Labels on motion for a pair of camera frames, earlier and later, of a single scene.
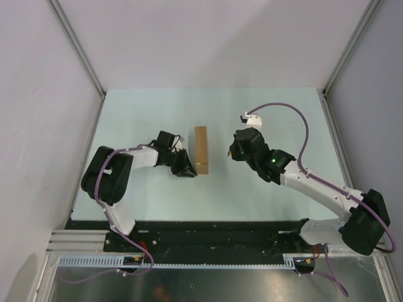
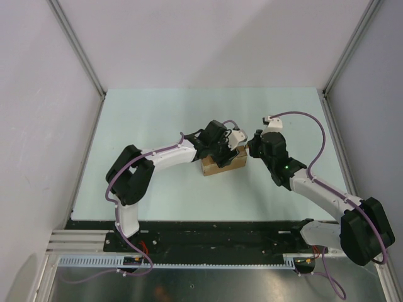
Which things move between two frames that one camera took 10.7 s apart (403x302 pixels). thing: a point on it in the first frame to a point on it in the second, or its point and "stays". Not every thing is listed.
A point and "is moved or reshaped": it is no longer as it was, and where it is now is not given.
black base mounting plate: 205,239 stays
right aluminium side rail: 331,120 stays
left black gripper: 184,158 to 228,155
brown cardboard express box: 201,149 is moved or reshaped
